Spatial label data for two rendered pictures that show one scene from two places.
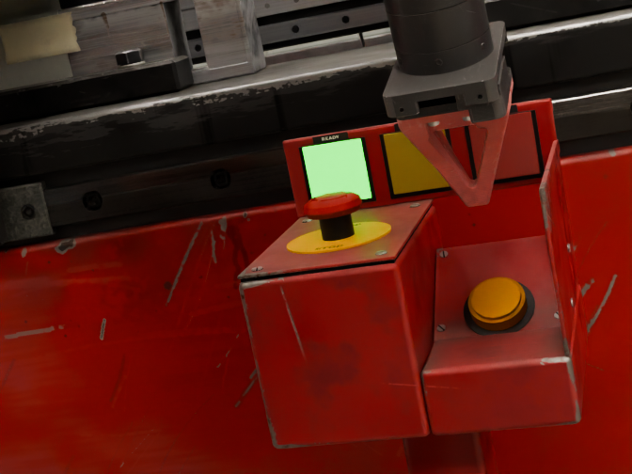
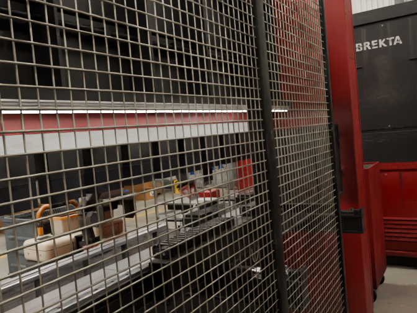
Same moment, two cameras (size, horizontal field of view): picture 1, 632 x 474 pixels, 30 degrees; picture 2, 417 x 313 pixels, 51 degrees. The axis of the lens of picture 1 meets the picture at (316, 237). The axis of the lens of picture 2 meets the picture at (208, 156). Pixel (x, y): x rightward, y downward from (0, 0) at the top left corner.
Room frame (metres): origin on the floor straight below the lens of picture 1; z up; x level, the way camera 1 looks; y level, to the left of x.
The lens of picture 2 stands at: (1.98, -1.93, 1.35)
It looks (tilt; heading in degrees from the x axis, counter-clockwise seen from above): 3 degrees down; 109
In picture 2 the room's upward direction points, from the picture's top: 5 degrees counter-clockwise
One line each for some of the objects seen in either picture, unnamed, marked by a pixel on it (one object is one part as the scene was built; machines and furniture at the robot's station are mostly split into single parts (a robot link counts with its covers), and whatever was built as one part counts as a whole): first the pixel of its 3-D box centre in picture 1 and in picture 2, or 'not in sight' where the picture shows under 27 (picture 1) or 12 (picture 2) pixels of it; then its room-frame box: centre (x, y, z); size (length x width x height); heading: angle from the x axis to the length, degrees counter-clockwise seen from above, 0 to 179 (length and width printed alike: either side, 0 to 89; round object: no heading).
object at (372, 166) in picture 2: not in sight; (345, 228); (1.86, 1.67, 0.50); 0.50 x 0.50 x 1.00; 79
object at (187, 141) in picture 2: not in sight; (186, 154); (1.18, 0.09, 1.26); 0.15 x 0.09 x 0.17; 79
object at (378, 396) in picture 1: (417, 268); not in sight; (0.77, -0.06, 0.75); 0.20 x 0.16 x 0.18; 73
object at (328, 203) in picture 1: (335, 221); not in sight; (0.78, -0.02, 0.79); 0.04 x 0.04 x 0.04
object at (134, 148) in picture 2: not in sight; (134, 163); (1.10, -0.30, 1.26); 0.15 x 0.09 x 0.17; 79
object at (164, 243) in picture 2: not in sight; (198, 234); (1.46, -0.57, 1.02); 0.44 x 0.06 x 0.04; 79
